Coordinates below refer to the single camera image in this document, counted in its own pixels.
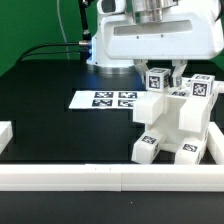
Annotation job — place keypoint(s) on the white left fence block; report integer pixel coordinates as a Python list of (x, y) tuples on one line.
[(6, 134)]

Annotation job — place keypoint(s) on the white tagged bar part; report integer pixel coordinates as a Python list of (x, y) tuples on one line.
[(148, 108)]

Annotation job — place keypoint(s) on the small white tagged cube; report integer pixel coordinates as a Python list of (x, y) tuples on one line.
[(201, 85)]

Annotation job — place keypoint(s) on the white front fence rail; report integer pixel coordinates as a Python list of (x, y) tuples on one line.
[(93, 177)]

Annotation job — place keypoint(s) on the white chair seat part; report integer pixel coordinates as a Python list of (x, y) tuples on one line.
[(185, 118)]

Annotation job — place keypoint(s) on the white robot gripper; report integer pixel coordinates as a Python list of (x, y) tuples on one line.
[(177, 30)]

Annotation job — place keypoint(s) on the white long chair back part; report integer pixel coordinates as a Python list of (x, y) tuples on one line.
[(183, 91)]

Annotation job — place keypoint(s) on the paper sheet with tags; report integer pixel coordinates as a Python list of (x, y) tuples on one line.
[(104, 99)]

